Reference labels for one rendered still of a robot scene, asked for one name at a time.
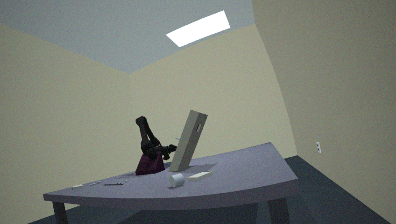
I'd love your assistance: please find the light grey cylinder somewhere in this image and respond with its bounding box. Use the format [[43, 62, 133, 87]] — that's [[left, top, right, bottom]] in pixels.
[[169, 173, 185, 187]]

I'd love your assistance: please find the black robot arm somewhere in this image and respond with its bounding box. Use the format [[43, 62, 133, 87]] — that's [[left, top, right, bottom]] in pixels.
[[136, 116, 170, 161]]

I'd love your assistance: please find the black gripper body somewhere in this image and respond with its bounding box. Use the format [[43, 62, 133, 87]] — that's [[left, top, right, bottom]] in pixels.
[[160, 144, 172, 155]]

